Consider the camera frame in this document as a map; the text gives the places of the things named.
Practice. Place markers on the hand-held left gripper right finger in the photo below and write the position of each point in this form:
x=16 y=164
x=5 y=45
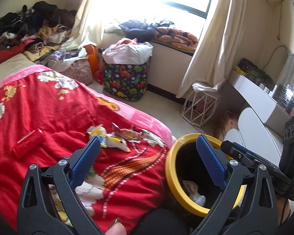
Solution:
x=210 y=161

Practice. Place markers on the cream curtain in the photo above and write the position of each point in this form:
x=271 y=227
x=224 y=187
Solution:
x=88 y=17
x=218 y=41

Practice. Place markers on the red box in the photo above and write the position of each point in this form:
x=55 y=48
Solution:
x=28 y=143

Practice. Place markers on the yellow snack wrapper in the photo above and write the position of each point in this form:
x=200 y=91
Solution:
x=115 y=143

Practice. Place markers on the yellow rimmed black trash bin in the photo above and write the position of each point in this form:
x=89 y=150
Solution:
x=171 y=166

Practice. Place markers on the white drawer cabinet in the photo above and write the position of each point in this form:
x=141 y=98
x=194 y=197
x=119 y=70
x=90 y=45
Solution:
x=254 y=127

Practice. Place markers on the clear organizer box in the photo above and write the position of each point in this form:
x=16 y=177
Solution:
x=284 y=95

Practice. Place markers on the black framed window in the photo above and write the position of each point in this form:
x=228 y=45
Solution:
x=186 y=9

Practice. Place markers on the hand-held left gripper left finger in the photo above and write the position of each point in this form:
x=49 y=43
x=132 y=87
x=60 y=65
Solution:
x=85 y=161

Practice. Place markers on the red floral blanket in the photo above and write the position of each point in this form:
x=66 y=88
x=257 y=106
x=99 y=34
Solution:
x=39 y=107

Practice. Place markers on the white vanity desk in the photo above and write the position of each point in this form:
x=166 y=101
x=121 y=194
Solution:
x=250 y=88

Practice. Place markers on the dark brown bag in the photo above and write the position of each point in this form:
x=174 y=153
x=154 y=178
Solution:
x=254 y=72

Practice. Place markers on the pile of clothes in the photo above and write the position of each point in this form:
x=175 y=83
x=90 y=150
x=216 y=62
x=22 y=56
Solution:
x=39 y=17

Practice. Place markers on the white cloth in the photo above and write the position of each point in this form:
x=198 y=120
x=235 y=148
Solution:
x=201 y=87

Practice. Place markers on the wavy edged mirror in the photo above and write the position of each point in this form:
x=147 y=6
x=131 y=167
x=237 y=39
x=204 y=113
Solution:
x=289 y=78

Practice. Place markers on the orange patterned quilt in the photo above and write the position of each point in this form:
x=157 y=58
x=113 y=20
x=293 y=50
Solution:
x=178 y=38

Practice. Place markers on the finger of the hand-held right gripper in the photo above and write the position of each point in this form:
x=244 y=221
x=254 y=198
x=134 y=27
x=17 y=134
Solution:
x=237 y=150

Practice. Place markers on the person's left hand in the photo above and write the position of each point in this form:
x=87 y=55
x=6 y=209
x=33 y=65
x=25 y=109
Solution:
x=115 y=230

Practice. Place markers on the colourful snack wrapper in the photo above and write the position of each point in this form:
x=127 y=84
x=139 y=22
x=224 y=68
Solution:
x=129 y=135

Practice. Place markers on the beige bed sheet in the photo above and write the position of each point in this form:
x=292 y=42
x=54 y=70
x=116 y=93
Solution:
x=7 y=71

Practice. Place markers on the person's black pants leg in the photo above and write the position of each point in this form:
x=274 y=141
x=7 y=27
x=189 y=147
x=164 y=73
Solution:
x=159 y=222

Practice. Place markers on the dinosaur print storage basket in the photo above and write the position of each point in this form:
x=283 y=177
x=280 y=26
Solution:
x=125 y=80

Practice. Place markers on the dark blue jacket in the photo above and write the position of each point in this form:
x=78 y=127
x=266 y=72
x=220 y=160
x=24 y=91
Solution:
x=137 y=29

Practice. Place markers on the floral fabric bag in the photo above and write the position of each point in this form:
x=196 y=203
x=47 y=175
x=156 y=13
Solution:
x=78 y=71

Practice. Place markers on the white plastic bag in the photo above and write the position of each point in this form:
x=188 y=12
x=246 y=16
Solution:
x=134 y=53

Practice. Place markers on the orange bag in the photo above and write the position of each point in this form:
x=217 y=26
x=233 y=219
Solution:
x=92 y=58

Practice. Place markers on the white and yellow wrapper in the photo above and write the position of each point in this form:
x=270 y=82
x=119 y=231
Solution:
x=96 y=131

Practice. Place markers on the person's right forearm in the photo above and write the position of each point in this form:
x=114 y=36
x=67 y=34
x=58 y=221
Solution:
x=282 y=210

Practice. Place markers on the small yellow item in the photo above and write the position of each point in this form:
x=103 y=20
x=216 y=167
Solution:
x=237 y=69

